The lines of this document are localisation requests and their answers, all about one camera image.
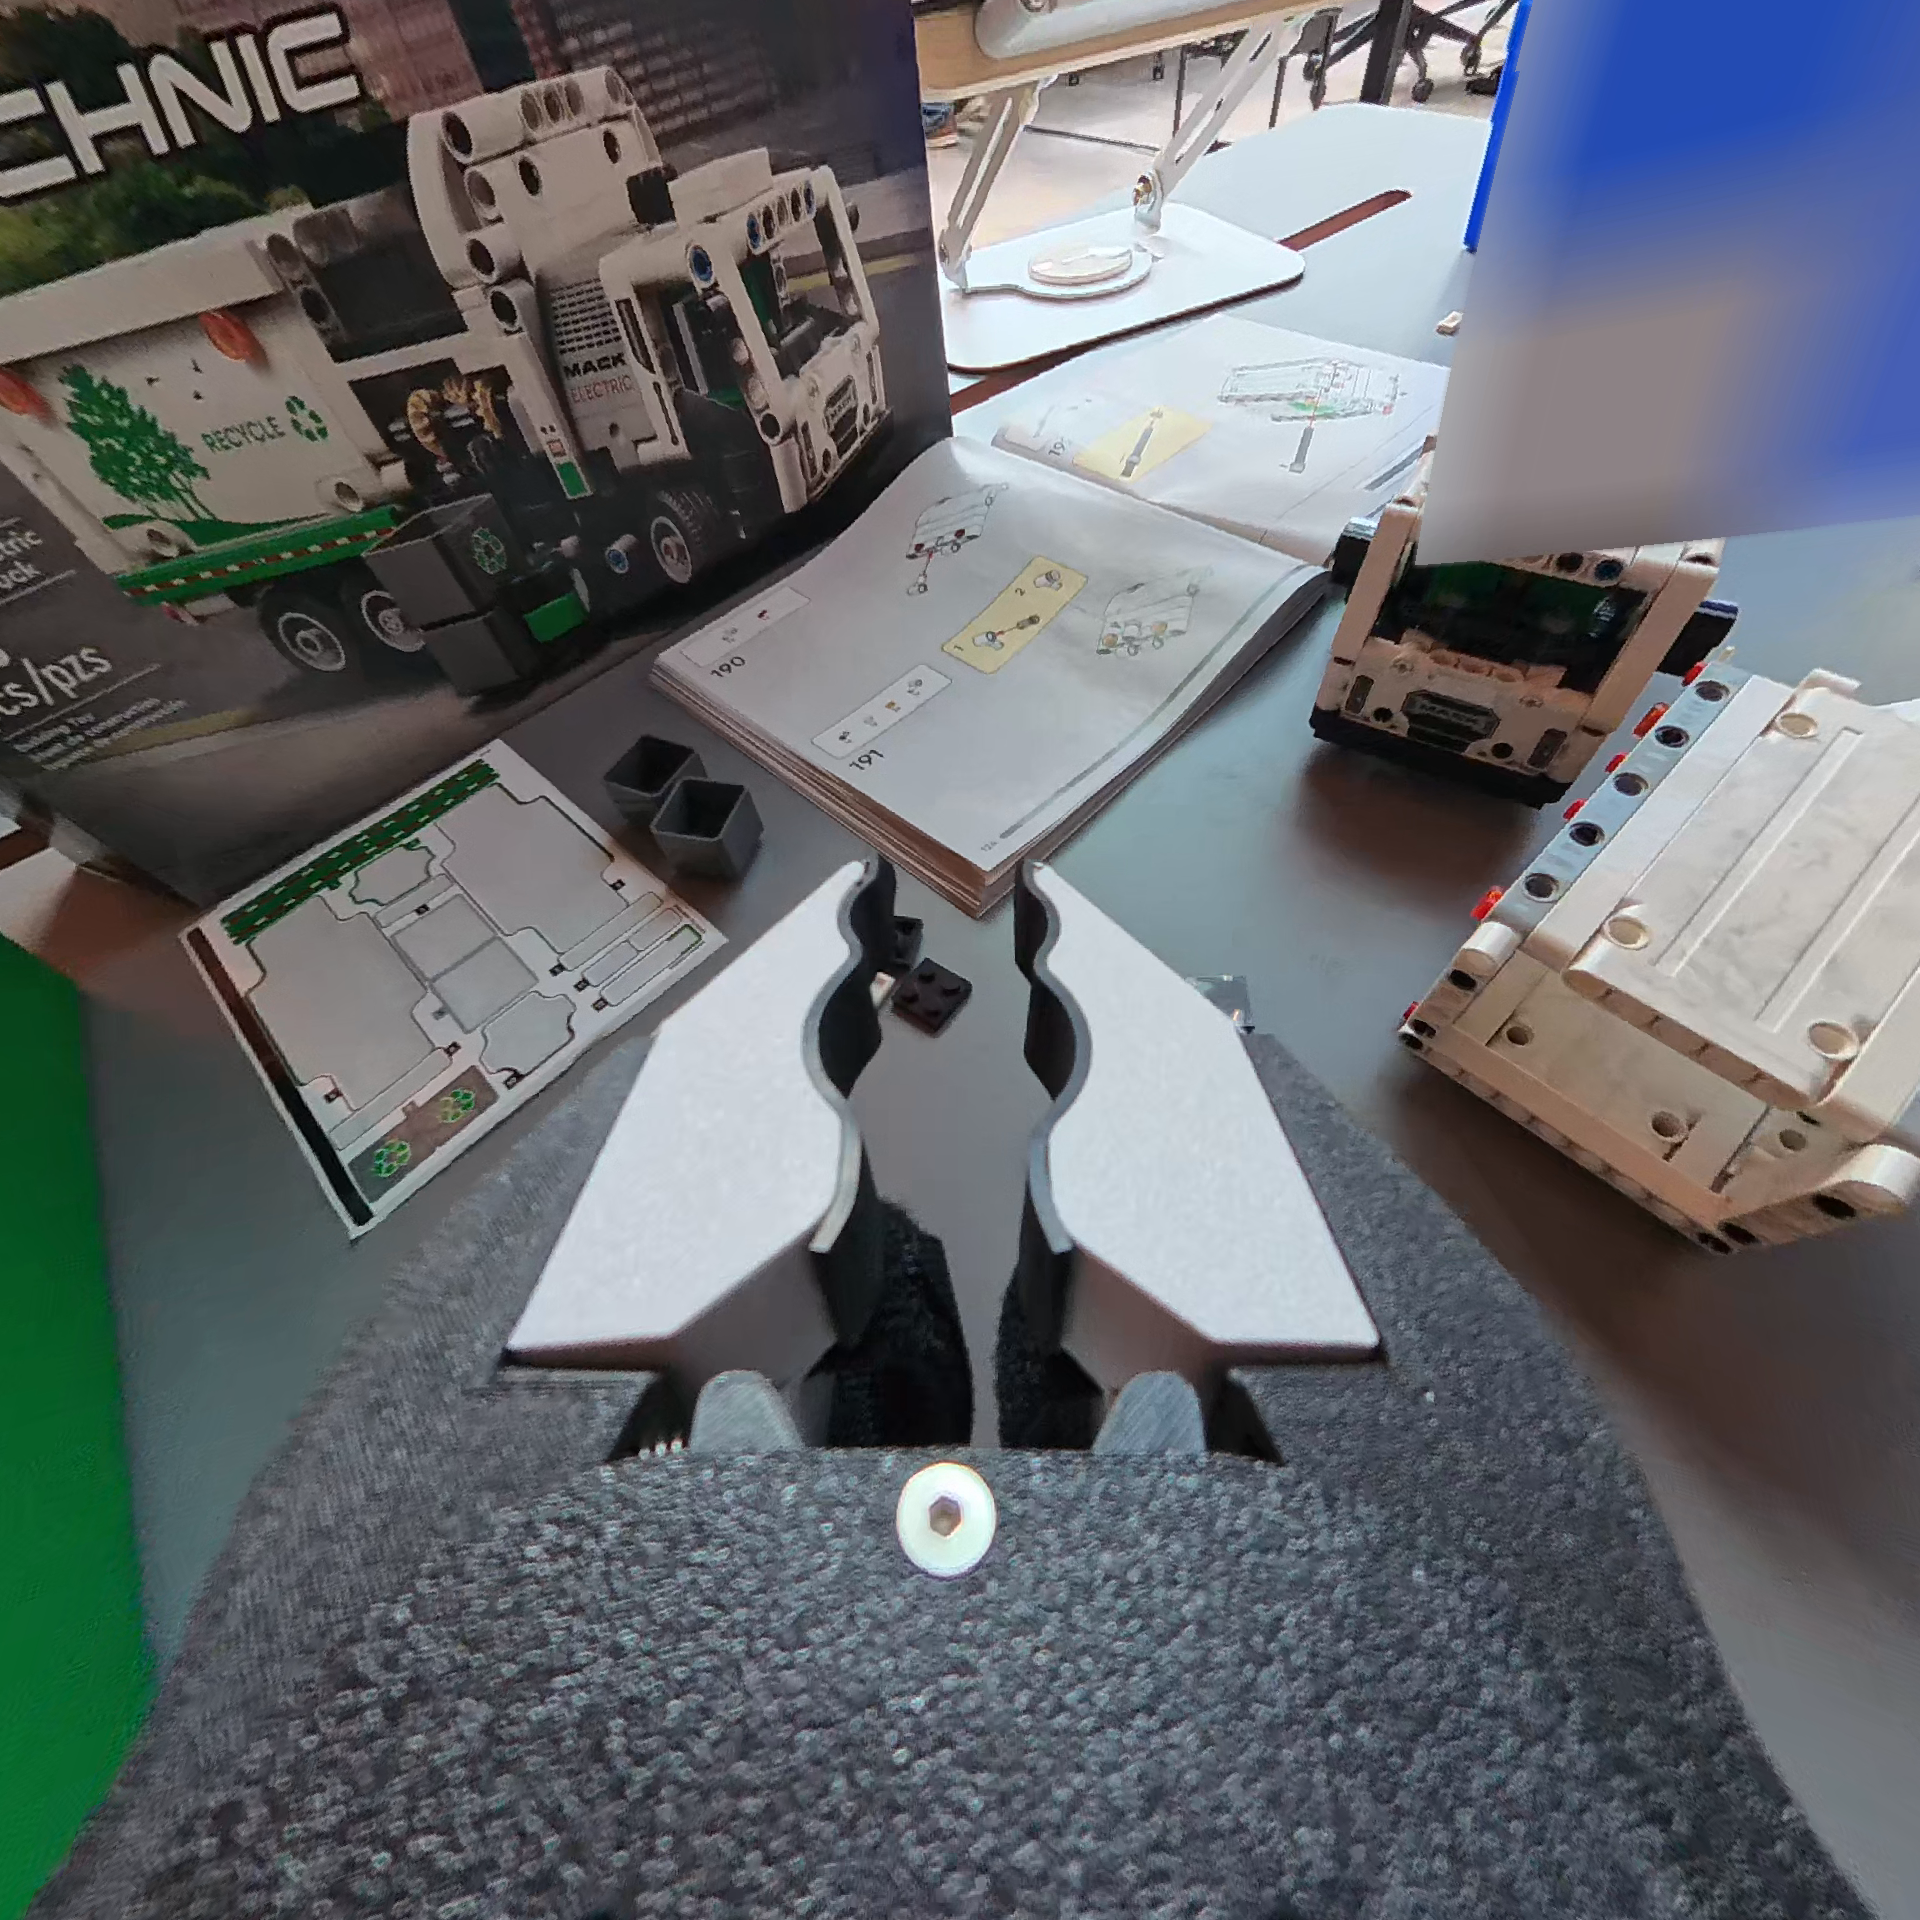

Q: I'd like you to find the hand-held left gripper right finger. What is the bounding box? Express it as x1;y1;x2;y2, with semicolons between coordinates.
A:
1015;859;1383;1389

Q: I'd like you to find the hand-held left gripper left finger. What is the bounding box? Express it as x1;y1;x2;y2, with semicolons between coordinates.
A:
508;856;903;1389

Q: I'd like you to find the lego sticker sheet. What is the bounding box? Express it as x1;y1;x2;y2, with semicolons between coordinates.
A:
181;739;729;1241

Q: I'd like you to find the small dark grey lego bin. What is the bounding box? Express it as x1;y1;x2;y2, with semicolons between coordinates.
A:
602;732;706;826
648;778;770;884

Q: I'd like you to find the lego instruction booklet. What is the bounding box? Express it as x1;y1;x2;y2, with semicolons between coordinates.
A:
647;312;1449;922

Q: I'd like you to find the lego truck with green side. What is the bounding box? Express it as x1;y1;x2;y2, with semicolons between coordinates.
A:
1310;488;1742;812

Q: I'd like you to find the white lego truck container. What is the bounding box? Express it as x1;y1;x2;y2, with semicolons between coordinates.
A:
1399;661;1920;1256

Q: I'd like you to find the lego set box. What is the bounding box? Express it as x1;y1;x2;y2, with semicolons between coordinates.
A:
0;0;957;909

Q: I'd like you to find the green box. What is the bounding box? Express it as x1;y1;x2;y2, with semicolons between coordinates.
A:
0;931;160;1920

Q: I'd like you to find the white tablet stand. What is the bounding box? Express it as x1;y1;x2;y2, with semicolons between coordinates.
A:
919;0;1344;378

